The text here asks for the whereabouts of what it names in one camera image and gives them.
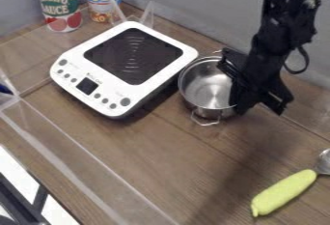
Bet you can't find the tomato sauce can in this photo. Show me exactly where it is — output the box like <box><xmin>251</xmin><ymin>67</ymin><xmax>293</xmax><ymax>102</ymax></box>
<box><xmin>38</xmin><ymin>0</ymin><xmax>82</xmax><ymax>33</ymax></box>

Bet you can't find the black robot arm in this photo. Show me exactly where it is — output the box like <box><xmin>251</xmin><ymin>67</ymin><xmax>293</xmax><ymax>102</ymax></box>
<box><xmin>217</xmin><ymin>0</ymin><xmax>320</xmax><ymax>115</ymax></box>

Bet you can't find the clear acrylic barrier panel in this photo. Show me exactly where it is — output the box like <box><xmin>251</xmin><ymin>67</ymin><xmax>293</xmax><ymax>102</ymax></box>
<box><xmin>0</xmin><ymin>71</ymin><xmax>179</xmax><ymax>225</ymax></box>

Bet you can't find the yellow handled metal spoon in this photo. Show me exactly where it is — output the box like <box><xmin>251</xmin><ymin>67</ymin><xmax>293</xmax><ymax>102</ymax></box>
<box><xmin>249</xmin><ymin>148</ymin><xmax>330</xmax><ymax>217</ymax></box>

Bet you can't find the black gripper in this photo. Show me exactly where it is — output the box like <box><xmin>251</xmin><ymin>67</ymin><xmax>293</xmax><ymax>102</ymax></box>
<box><xmin>217</xmin><ymin>43</ymin><xmax>293</xmax><ymax>115</ymax></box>

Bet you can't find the silver metal pot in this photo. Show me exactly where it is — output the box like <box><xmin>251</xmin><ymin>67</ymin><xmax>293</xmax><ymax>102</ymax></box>
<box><xmin>177</xmin><ymin>55</ymin><xmax>236</xmax><ymax>127</ymax></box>

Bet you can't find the black metal frame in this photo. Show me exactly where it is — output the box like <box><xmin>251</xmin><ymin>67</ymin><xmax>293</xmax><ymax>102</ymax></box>
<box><xmin>0</xmin><ymin>173</ymin><xmax>50</xmax><ymax>225</ymax></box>

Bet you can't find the white and black stove top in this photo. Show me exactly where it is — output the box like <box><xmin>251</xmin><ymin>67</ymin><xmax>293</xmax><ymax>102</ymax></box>
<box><xmin>49</xmin><ymin>21</ymin><xmax>199</xmax><ymax>119</ymax></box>

